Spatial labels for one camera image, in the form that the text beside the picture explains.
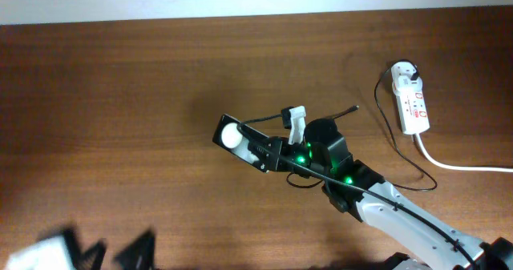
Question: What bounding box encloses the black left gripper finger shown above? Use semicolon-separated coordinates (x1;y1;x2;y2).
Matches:
78;240;107;270
114;228;156;270

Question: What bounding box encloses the black samsung galaxy phone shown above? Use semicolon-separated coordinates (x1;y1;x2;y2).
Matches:
212;115;270;172

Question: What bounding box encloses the black usb charging cable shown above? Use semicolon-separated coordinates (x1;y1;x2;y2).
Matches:
326;58;438;192

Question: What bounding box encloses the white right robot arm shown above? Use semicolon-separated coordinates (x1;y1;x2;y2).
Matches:
237;119;512;269

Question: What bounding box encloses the white usb charger adapter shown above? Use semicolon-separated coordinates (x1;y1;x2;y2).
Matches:
392;70;423;96

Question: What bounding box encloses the white power strip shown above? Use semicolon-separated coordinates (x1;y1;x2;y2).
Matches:
390;60;431;135

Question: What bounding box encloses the white power strip cord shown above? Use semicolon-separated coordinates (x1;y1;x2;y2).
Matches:
412;131;513;173

